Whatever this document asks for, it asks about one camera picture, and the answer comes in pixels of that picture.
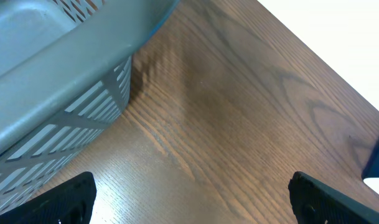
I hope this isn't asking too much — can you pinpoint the grey plastic mesh basket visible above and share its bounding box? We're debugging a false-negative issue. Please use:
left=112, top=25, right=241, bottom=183
left=0, top=0, right=177, bottom=215

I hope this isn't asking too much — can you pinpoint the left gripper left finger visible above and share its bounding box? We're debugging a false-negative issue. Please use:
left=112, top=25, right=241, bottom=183
left=0, top=172, right=96, bottom=224

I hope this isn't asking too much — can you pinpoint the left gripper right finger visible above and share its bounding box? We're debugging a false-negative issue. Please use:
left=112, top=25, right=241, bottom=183
left=288, top=171, right=379, bottom=224

